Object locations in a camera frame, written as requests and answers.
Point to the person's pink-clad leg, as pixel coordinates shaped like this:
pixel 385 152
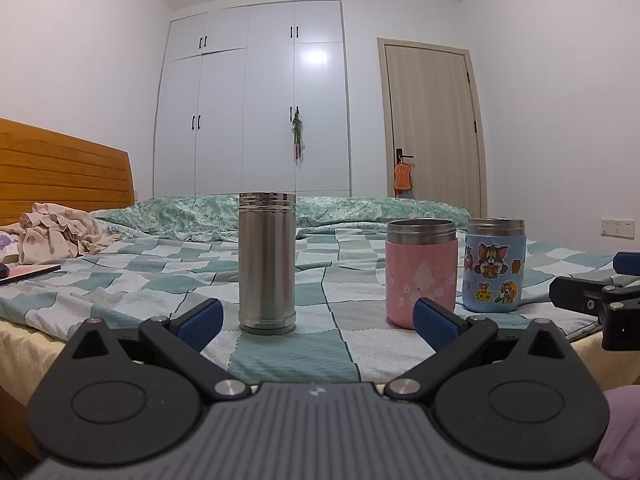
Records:
pixel 620 420

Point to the green floral quilt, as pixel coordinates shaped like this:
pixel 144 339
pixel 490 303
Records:
pixel 200 212

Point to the purple floral cloth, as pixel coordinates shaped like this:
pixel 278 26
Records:
pixel 7 247

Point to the hanging wardrobe ornament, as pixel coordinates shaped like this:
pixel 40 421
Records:
pixel 297 135

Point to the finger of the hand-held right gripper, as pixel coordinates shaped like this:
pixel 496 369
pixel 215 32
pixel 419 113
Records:
pixel 580 292
pixel 628 262

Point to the green checkered bedsheet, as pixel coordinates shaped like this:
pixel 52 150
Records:
pixel 150 280

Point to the tall stainless steel cup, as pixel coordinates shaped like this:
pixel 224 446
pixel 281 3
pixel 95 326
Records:
pixel 267 265

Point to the white wall socket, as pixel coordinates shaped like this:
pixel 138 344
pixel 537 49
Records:
pixel 616 227

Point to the pink floral garment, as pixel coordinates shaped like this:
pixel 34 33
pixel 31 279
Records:
pixel 55 235

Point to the blue cartoon sticker cup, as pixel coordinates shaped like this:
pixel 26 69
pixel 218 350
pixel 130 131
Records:
pixel 492 270

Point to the pink steel-rimmed cup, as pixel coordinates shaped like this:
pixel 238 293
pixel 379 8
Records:
pixel 421 272

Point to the wooden bed frame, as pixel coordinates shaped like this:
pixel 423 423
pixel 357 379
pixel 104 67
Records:
pixel 60 172

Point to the beige wooden door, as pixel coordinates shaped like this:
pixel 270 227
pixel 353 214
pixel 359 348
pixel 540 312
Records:
pixel 432 125

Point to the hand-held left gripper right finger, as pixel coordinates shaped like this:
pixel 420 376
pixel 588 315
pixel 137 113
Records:
pixel 433 327

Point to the flat dark tablet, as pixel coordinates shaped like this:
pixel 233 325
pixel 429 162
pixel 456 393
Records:
pixel 30 272

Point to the white wardrobe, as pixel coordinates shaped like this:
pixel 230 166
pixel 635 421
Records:
pixel 250 110

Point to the orange hanging door ornament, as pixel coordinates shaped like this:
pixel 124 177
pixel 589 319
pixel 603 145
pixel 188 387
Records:
pixel 403 177

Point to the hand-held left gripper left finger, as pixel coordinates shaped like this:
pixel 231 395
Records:
pixel 202 322

